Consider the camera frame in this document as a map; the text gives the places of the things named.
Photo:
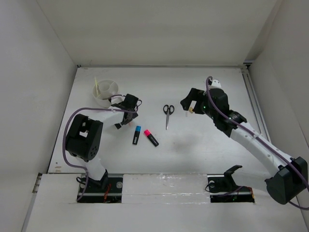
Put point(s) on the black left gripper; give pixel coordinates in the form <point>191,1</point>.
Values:
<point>120,124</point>

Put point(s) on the yellow thin highlighter pen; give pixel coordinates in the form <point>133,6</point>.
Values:
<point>96,87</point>

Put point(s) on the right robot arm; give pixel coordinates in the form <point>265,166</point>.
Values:
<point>287,176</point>

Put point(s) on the black handled scissors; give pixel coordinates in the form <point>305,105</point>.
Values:
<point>168,110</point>

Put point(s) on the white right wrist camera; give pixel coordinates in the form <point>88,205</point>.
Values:
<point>213,83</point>

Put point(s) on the blue cap black marker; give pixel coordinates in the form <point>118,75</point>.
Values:
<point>136,135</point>

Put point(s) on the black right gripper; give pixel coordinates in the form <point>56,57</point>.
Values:
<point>195,94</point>

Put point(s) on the pink cap black marker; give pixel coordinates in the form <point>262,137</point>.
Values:
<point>151,138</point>

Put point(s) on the white round compartment container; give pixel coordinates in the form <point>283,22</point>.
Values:
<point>107,88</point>

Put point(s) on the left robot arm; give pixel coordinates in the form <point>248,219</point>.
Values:
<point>82,137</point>

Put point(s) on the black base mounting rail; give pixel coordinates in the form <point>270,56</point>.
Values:
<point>136,189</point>

